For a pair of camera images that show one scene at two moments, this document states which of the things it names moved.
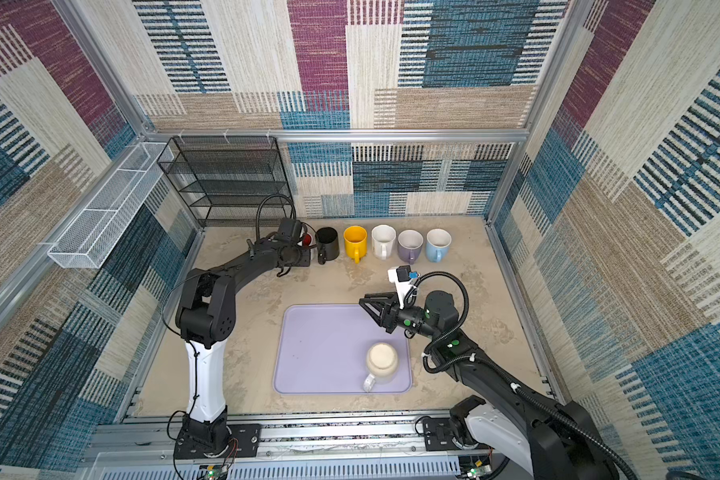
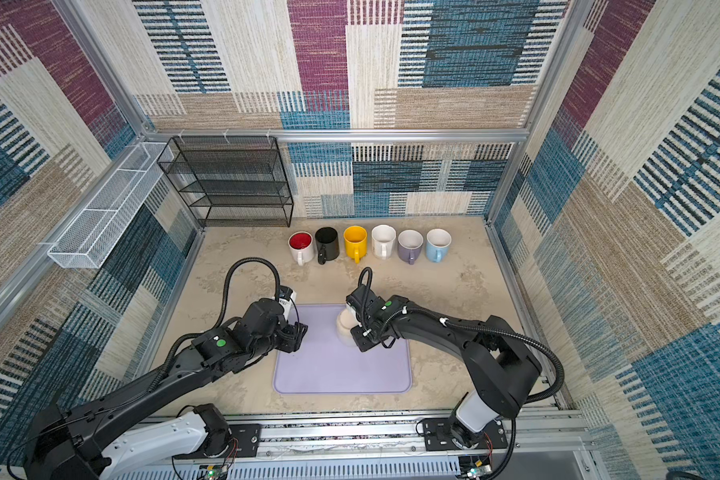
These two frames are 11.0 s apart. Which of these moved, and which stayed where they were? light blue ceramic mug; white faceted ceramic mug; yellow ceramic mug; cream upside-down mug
Moved: cream upside-down mug
Stayed: white faceted ceramic mug; light blue ceramic mug; yellow ceramic mug
